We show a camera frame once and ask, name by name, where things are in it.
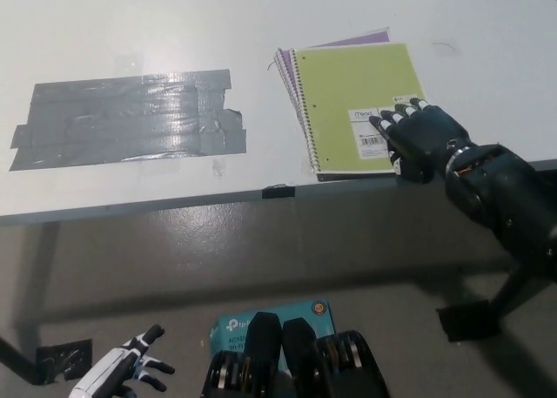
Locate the clear tape piece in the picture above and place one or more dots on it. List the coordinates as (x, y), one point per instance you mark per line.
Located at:
(219, 167)

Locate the green Mead spiral notebook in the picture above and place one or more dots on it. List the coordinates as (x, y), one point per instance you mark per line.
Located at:
(348, 76)

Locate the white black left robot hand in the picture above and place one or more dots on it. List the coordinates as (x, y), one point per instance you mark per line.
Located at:
(104, 372)

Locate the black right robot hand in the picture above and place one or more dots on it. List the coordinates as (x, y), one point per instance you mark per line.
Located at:
(424, 141)

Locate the black robot torso blocks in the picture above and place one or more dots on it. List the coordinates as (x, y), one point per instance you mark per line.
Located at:
(300, 363)

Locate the teal TP-Link router box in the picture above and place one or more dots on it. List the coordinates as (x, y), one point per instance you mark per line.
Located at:
(230, 328)

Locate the small black tape strip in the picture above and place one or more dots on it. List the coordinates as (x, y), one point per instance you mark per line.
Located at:
(278, 191)

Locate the grey duct tape patch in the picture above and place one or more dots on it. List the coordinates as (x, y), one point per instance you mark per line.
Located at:
(130, 119)

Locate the purple spiral notebook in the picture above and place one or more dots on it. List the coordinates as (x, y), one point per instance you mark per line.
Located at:
(374, 37)

